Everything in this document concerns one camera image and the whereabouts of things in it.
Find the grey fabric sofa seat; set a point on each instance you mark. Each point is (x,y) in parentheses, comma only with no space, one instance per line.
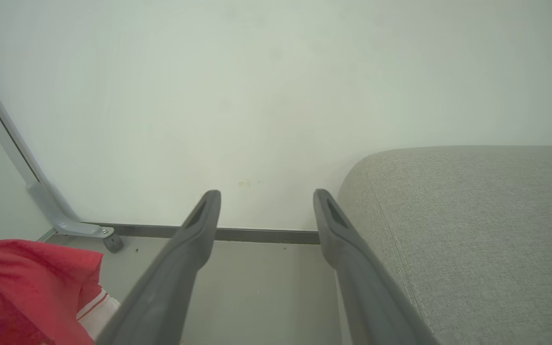
(487,239)

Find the grey baseboard strip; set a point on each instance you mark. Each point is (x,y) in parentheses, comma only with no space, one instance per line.
(257,235)

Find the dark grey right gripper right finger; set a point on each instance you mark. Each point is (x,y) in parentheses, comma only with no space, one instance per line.
(362,292)

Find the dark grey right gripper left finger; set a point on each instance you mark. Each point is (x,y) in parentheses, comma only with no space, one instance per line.
(170,282)

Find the dark grey caster wheel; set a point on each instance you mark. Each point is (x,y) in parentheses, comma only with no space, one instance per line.
(113,243)

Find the red fleece garment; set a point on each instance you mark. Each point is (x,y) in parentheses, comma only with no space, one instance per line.
(22,287)

